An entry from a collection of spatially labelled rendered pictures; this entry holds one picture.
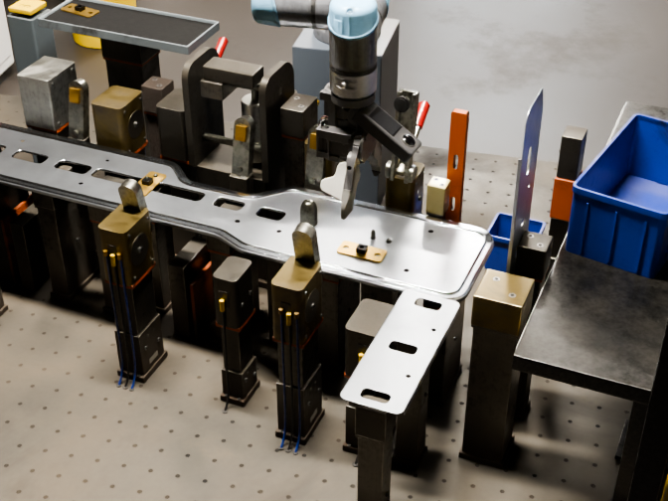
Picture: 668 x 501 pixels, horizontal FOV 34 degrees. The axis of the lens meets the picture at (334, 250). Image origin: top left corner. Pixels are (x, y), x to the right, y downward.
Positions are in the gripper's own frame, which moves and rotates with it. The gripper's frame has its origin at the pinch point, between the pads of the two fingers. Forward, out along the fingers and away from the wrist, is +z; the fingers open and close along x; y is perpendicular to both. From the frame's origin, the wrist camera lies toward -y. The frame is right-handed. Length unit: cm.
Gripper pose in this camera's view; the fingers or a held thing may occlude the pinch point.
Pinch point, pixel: (364, 199)
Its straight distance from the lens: 188.1
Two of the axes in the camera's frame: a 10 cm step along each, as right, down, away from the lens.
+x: -3.9, 5.3, -7.5
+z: 0.1, 8.2, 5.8
